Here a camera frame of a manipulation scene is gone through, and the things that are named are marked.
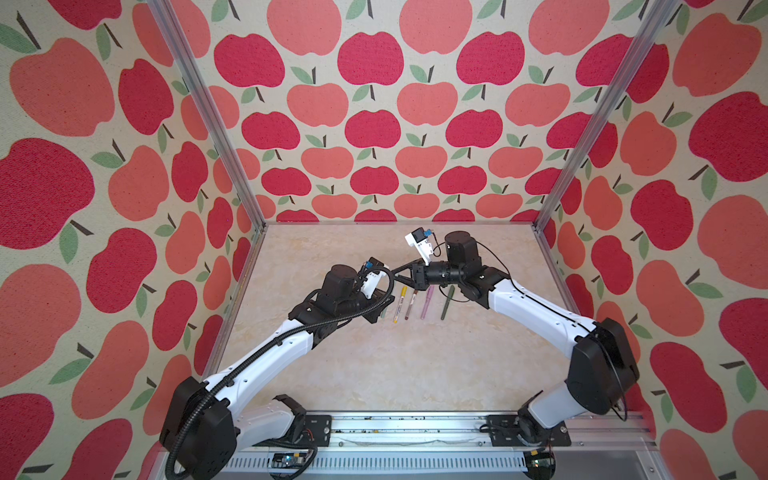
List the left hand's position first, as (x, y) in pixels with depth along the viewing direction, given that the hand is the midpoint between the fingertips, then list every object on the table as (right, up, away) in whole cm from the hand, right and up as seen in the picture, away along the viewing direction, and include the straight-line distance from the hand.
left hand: (395, 298), depth 77 cm
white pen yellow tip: (+4, -3, +23) cm, 24 cm away
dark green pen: (+19, -5, +22) cm, 29 cm away
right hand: (+1, +7, -1) cm, 7 cm away
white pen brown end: (+5, -6, +21) cm, 23 cm away
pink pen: (+11, -6, +22) cm, 25 cm away
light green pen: (-3, -4, +1) cm, 5 cm away
